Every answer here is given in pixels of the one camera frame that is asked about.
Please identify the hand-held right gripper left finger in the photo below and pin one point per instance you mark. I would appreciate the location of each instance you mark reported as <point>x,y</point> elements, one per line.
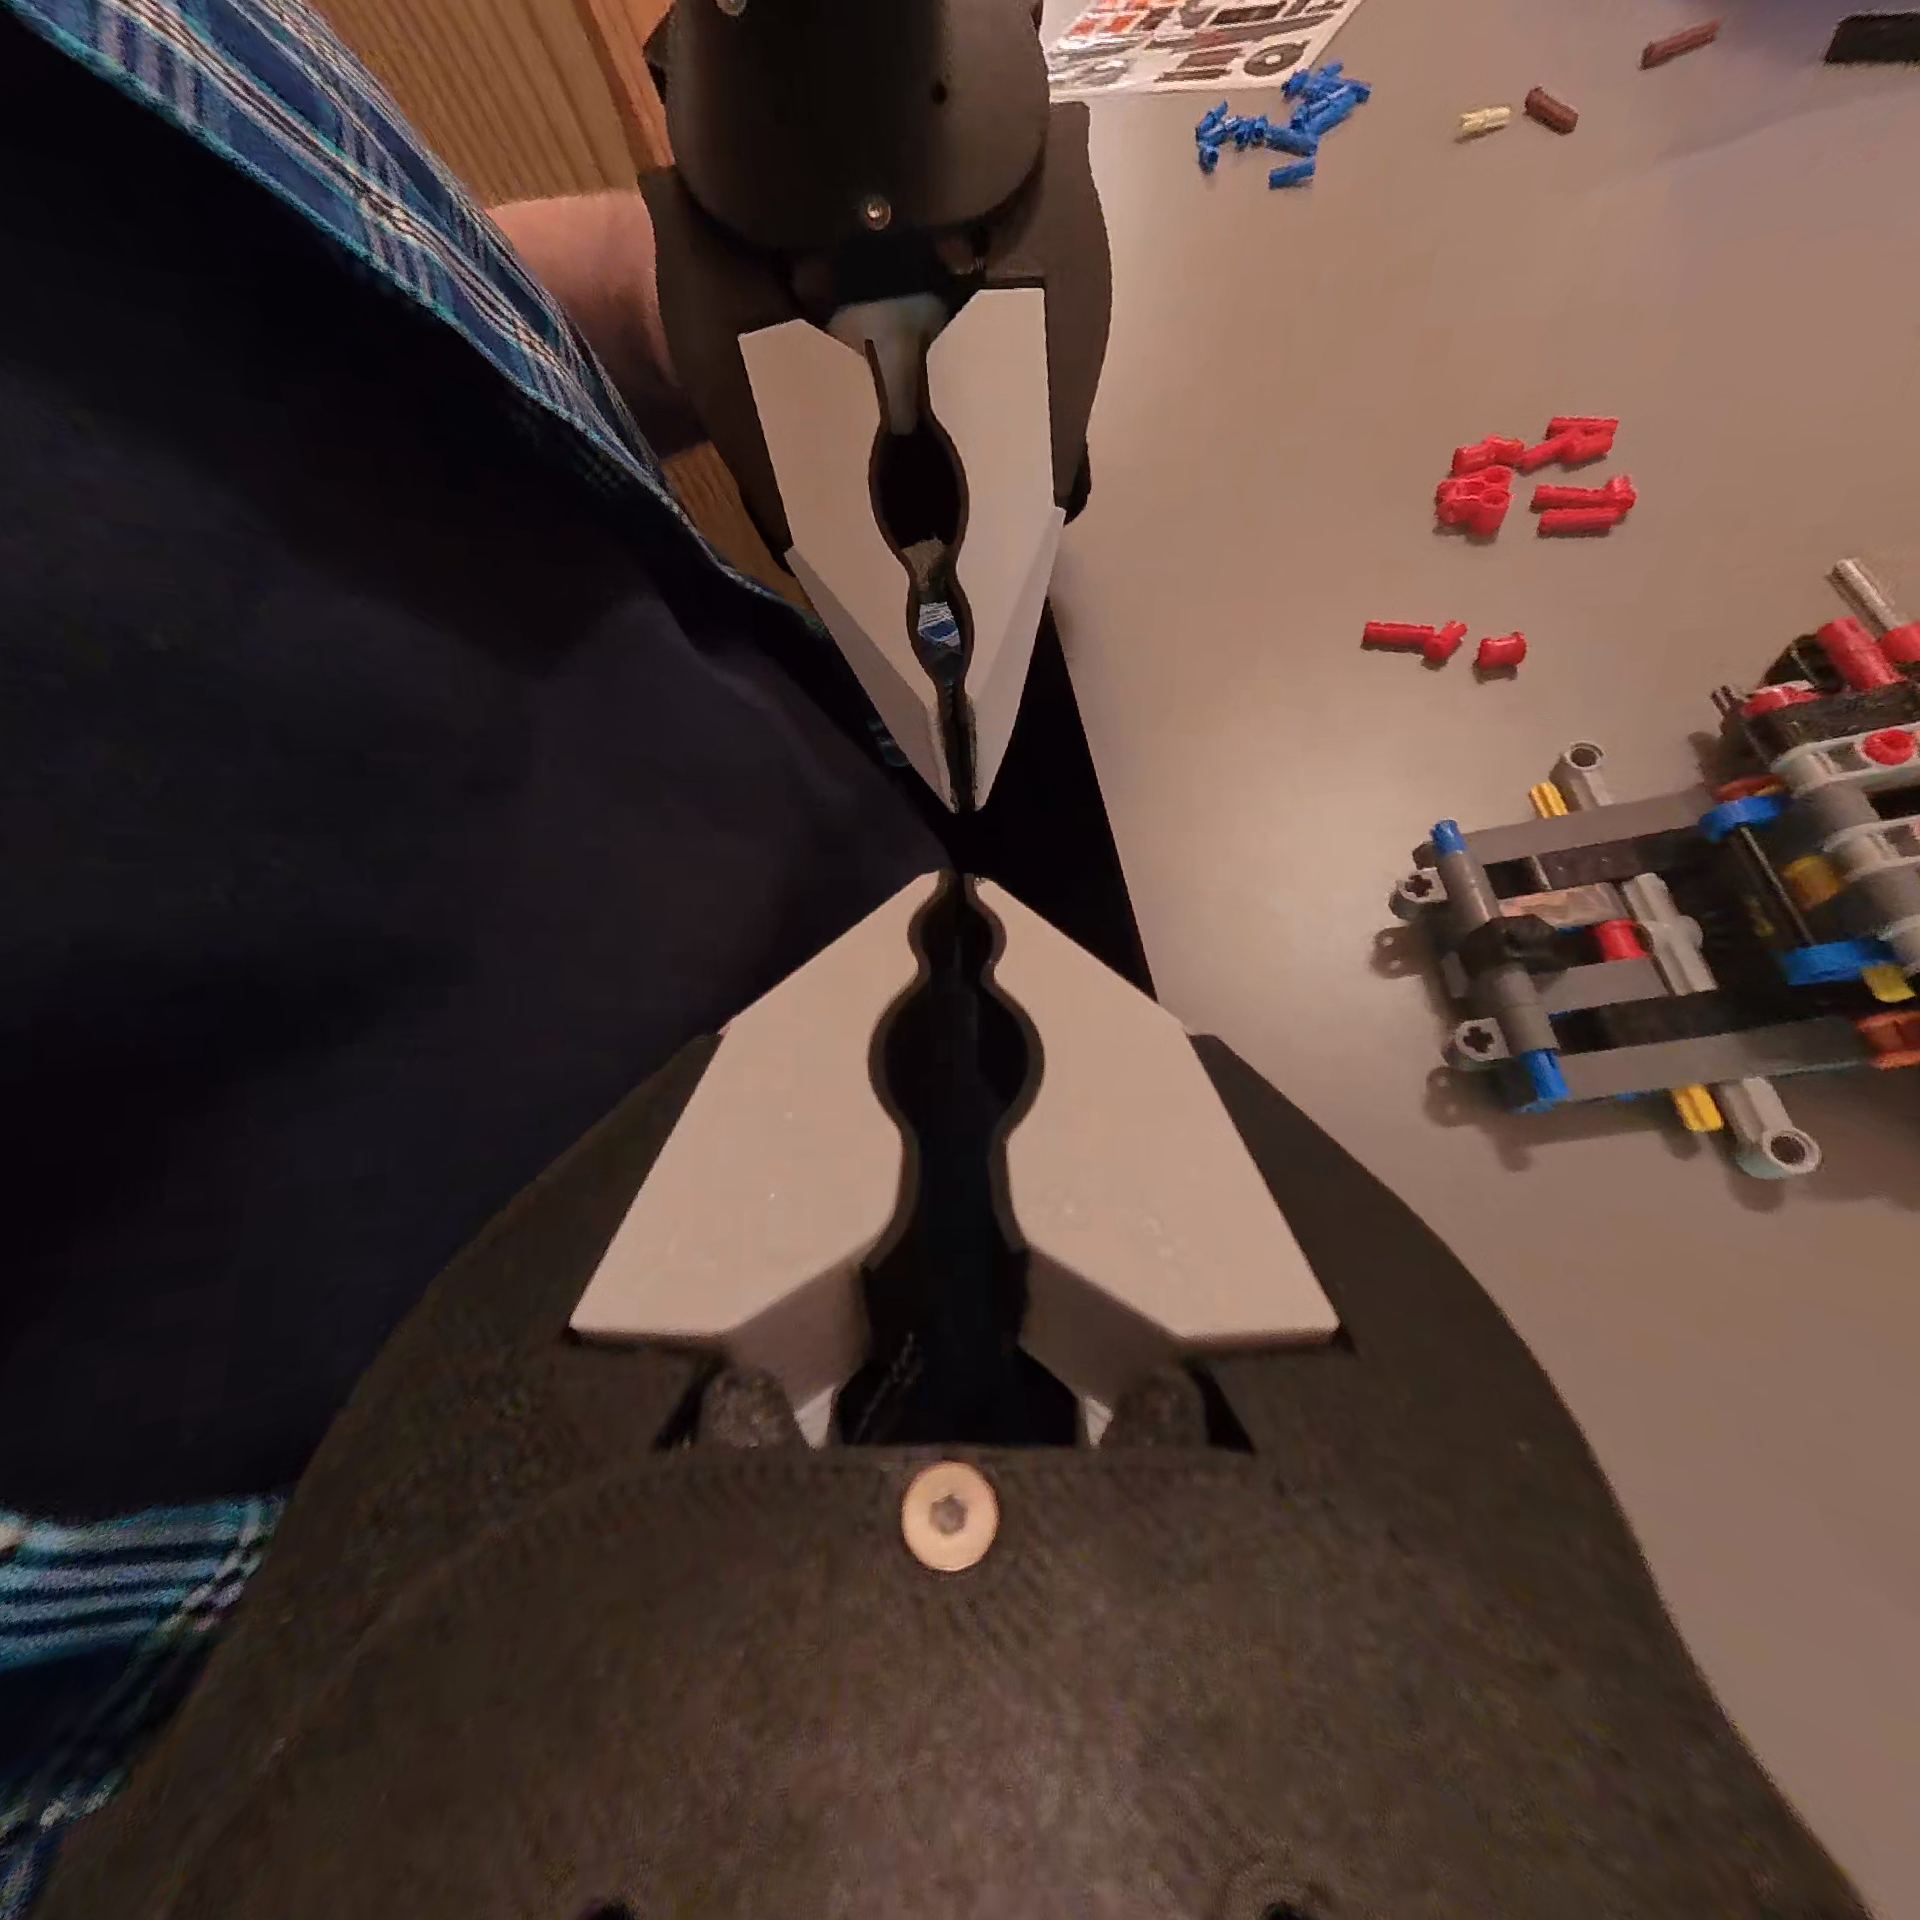
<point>749,1200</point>

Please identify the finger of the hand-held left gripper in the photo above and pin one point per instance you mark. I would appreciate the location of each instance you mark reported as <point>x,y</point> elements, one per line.
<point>1012,481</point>
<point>819,481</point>

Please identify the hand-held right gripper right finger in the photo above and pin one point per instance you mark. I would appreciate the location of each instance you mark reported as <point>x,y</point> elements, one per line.
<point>1154,1200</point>

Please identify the blue lego pin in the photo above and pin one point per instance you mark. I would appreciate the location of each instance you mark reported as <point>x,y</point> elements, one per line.
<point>937,623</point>

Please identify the lego car chassis model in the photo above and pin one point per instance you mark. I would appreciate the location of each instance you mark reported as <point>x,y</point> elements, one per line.
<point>1620,960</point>

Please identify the person's left forearm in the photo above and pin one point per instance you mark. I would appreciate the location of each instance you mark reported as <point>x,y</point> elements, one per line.
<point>586,300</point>

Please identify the lego sticker sheet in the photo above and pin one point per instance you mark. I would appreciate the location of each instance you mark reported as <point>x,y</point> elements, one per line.
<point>1185,43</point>

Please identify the red lego pin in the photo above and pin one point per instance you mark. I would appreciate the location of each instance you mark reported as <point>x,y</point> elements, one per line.
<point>1445,643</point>
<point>1499,651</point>
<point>1394,635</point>

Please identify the pile of blue lego pins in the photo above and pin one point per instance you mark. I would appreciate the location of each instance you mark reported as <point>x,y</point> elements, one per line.
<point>1282,119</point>

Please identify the pile of red lego connectors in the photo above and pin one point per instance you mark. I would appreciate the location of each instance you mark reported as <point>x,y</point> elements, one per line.
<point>1529,481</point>

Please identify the tan lego pin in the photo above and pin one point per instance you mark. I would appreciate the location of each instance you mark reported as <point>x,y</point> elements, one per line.
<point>1481,123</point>

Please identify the brown lego pin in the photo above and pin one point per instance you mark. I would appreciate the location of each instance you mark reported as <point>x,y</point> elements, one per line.
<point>1549,108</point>
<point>1681,41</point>

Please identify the person's dark undershirt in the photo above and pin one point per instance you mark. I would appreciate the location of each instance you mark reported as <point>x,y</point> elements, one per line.
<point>376,825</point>

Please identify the flat black piece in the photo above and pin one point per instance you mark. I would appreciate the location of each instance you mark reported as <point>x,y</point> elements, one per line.
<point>1874,37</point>

